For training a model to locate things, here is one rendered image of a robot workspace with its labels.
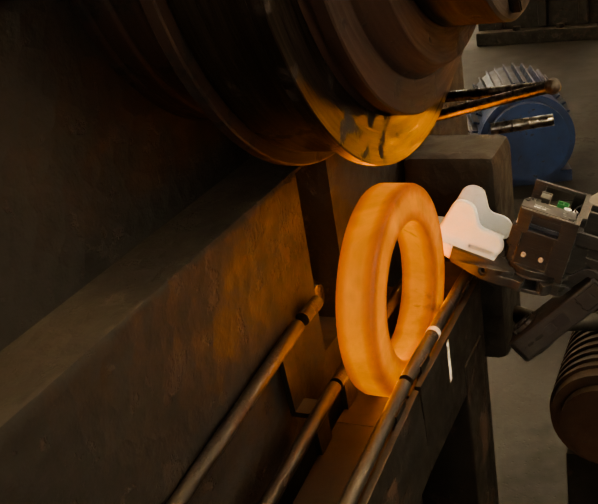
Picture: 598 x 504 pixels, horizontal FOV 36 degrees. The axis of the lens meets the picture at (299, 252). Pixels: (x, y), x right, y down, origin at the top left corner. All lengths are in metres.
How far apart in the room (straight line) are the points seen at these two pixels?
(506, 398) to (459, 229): 1.13
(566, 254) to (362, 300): 0.22
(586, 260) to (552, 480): 0.94
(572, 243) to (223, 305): 0.33
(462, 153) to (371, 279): 0.28
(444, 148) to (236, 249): 0.37
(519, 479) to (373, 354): 1.07
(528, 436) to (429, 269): 1.06
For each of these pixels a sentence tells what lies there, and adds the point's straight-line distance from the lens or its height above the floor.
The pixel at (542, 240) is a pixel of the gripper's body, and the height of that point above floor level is 0.76.
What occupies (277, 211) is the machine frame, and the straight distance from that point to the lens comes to 0.71.
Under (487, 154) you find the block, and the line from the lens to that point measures 0.94.
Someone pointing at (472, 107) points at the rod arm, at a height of 0.88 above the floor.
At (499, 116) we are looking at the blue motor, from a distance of 2.81.
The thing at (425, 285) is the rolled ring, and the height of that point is 0.73.
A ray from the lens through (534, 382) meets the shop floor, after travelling 2.02.
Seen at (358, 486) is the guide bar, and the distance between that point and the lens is 0.65.
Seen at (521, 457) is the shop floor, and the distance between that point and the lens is 1.81.
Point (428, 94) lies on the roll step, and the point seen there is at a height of 0.93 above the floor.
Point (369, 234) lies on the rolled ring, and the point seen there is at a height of 0.83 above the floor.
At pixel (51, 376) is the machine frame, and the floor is 0.87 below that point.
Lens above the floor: 1.11
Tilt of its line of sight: 24 degrees down
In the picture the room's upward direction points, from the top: 10 degrees counter-clockwise
